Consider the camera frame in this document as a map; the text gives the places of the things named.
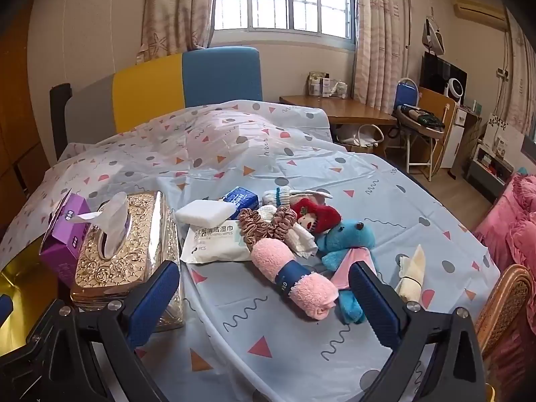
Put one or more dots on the wooden wardrobe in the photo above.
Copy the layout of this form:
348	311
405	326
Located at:
16	113

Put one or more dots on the low grey shelf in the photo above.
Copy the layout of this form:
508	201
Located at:
490	171

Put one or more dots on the blue pocket tissue packet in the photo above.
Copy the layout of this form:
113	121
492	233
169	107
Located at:
238	199

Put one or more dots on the white waffle cloth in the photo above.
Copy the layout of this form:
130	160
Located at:
303	240

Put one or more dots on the white facial tissue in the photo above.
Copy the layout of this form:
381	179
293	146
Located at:
115	222

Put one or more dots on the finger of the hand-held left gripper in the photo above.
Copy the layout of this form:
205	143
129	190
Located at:
5	309

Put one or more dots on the blue plush toy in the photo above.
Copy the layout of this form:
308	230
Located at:
343	240

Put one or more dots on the white wet wipes pack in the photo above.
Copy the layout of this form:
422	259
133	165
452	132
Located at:
213	245

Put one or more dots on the ornate gold tissue box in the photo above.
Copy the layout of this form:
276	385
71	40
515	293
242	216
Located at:
125	251

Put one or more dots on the cream cloth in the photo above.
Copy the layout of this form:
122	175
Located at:
412	272

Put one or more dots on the leaf print white box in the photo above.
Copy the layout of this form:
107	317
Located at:
502	134

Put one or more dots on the pink striped curtain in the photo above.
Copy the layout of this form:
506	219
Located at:
381	37

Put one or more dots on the wooden desk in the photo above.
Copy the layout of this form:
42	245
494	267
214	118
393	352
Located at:
351	111

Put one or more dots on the white product boxes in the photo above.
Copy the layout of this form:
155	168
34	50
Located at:
324	86

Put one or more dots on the white knitted sock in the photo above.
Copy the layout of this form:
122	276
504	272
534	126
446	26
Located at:
278	196

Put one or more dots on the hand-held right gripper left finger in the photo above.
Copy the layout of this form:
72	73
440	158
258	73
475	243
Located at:
153	305

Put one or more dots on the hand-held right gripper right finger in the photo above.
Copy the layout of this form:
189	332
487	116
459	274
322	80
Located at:
374	307

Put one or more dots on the wall air conditioner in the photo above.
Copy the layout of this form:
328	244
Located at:
479	12

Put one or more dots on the wooden side cabinet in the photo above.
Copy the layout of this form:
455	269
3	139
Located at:
460	134

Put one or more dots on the black flat television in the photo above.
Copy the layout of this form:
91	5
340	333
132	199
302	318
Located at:
435	71

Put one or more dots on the white round fan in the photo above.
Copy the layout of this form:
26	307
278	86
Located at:
454	88

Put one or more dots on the blue folding chair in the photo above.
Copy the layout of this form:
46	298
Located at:
404	92

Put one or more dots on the wicker chair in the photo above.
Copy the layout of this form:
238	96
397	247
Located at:
502	301

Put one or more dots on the pink ruffled bedding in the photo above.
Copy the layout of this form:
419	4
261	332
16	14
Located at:
511	213

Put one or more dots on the large brown satin scrunchie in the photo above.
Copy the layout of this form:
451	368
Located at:
253	226

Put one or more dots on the red christmas sock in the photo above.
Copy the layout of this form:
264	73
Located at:
322	215

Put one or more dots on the white towel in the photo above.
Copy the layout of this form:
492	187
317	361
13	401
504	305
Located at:
205	213

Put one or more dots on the grey yellow blue sofa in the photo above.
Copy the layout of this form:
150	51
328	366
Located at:
217	75

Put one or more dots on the small brown satin scrunchie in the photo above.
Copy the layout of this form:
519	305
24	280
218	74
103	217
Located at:
285	222

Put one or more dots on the purple tissue box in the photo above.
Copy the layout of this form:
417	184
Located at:
63	247

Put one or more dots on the pink towel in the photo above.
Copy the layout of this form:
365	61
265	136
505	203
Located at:
272	259

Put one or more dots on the gold metal tray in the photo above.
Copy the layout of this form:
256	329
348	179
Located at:
25	289

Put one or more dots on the beige starfish print curtain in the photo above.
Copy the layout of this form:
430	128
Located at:
176	8

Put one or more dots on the garment steamer stand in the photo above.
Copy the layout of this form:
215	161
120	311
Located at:
433	37

